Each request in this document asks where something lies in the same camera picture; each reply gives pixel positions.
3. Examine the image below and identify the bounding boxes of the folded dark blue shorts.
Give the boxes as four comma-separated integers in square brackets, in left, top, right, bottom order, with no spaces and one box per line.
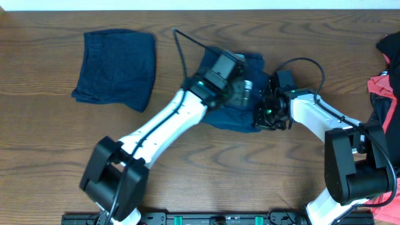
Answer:
[71,29,156,113]

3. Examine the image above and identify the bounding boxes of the black garment in pile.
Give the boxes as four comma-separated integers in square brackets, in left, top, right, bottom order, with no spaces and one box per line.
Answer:
[367,32,399,176]

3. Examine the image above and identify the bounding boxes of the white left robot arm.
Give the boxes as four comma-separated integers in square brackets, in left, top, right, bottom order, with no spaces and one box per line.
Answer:
[79,71,253,224]

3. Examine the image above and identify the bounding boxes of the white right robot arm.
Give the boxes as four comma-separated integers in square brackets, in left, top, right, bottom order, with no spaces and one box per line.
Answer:
[254,84,398,224]

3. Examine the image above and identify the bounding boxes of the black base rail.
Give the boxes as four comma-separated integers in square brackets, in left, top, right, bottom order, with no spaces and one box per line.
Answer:
[61,209,375,225]

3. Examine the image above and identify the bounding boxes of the dark blue shorts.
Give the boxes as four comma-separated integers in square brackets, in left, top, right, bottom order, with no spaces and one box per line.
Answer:
[202,52,269,133]
[71,29,156,113]

